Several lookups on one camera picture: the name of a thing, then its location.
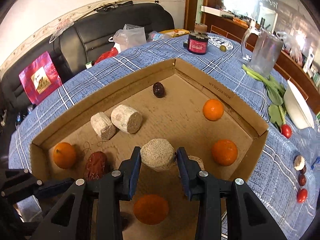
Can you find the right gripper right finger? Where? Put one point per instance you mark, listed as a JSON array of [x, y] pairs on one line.
[[247, 217]]

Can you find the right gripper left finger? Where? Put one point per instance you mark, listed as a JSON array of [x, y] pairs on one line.
[[71, 216]]

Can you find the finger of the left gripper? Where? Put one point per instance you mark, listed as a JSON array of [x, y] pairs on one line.
[[31, 186], [16, 175]]

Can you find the wrinkled red date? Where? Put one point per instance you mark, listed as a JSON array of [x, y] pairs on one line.
[[96, 166]]

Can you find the orange tangerine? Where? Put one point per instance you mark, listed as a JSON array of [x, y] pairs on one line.
[[224, 152], [213, 110], [151, 209], [64, 155]]

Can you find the beige cylinder block front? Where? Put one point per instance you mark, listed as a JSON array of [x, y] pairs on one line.
[[103, 126]]

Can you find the dark plum small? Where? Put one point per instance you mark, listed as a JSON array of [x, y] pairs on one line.
[[158, 90]]

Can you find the blue plaid tablecloth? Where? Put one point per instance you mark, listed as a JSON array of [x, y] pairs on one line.
[[274, 179]]

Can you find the red tomato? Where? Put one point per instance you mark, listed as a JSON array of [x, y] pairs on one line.
[[302, 195]]

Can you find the dark red date back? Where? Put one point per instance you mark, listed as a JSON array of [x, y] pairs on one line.
[[303, 171]]

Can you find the brown cardboard tray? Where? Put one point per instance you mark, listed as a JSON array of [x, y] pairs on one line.
[[177, 117]]

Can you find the red radish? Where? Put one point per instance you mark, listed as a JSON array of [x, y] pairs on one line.
[[286, 131]]

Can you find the red gift bag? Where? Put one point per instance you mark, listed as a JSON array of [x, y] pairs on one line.
[[40, 78]]

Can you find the green leafy vegetable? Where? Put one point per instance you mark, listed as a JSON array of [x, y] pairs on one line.
[[275, 91]]

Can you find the white enamel bowl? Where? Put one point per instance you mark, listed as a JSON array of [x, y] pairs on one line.
[[297, 108]]

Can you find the black leather sofa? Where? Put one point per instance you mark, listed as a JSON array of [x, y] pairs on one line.
[[84, 41]]

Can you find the clear plastic bag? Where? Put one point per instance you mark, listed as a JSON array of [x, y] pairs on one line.
[[128, 37]]

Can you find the pink labelled black jar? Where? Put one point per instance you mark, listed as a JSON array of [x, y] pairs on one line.
[[197, 42]]

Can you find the clear plastic pitcher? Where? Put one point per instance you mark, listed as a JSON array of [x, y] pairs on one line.
[[265, 53]]

